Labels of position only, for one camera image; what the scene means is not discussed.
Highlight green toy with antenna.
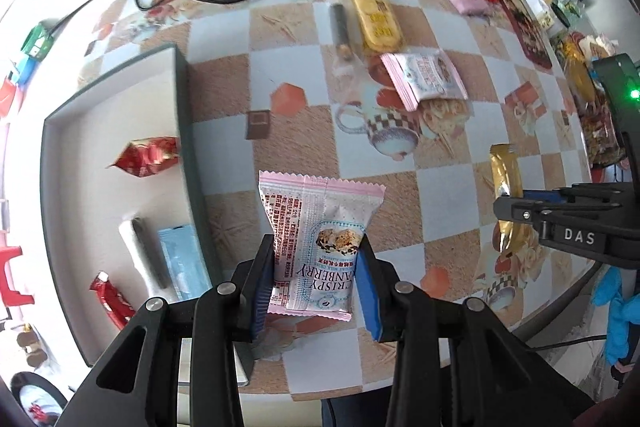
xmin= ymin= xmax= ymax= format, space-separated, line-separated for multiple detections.
xmin=20 ymin=0 xmax=101 ymax=58

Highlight person's leg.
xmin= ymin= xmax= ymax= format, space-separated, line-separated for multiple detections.
xmin=320 ymin=399 xmax=396 ymax=427

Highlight clear plastic snack container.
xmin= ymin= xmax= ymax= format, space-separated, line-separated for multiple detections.
xmin=582 ymin=107 xmax=626 ymax=168

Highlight dark snack tray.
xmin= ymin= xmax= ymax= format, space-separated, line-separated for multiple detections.
xmin=500 ymin=0 xmax=553 ymax=70

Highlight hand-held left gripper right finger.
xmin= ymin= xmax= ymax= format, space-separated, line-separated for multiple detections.
xmin=356 ymin=234 xmax=596 ymax=427

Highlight red plastic stool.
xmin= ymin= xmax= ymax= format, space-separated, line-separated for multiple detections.
xmin=0 ymin=229 xmax=36 ymax=308

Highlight gold snack packet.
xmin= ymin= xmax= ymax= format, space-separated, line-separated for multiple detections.
xmin=490 ymin=144 xmax=540 ymax=258

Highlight pink white snack packet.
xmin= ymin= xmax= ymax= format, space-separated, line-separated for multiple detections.
xmin=258 ymin=171 xmax=387 ymax=322
xmin=381 ymin=52 xmax=468 ymax=112

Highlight black round object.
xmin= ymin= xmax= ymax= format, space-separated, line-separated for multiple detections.
xmin=10 ymin=372 xmax=68 ymax=423

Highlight clear tube snack packet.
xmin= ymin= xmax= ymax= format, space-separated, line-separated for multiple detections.
xmin=119 ymin=217 xmax=173 ymax=295

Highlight yellow snack packet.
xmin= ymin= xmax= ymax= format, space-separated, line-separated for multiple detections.
xmin=348 ymin=0 xmax=405 ymax=55

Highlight clear jar with yellow lid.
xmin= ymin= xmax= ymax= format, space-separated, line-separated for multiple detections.
xmin=560 ymin=38 xmax=598 ymax=105

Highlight red white snack packet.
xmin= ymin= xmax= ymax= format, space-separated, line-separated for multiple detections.
xmin=106 ymin=136 xmax=180 ymax=178

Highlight clear dark cookie stick packet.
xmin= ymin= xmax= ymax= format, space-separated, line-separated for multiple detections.
xmin=327 ymin=2 xmax=358 ymax=72

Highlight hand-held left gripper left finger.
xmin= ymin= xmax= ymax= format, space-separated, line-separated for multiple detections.
xmin=55 ymin=234 xmax=275 ymax=427

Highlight red snack bar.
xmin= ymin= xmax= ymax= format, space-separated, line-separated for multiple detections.
xmin=90 ymin=272 xmax=136 ymax=330

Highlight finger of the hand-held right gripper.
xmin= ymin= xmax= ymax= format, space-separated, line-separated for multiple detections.
xmin=492 ymin=196 xmax=551 ymax=240
xmin=522 ymin=184 xmax=626 ymax=204

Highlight brown shoes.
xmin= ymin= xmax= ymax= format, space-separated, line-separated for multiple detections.
xmin=15 ymin=324 xmax=48 ymax=368

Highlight light blue snack packet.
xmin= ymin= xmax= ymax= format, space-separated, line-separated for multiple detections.
xmin=157 ymin=224 xmax=211 ymax=300

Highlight pale pink snack bar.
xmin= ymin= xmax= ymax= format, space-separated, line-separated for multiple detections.
xmin=445 ymin=0 xmax=493 ymax=16

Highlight thin black cable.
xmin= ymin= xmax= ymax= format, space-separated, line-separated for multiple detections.
xmin=525 ymin=336 xmax=608 ymax=354

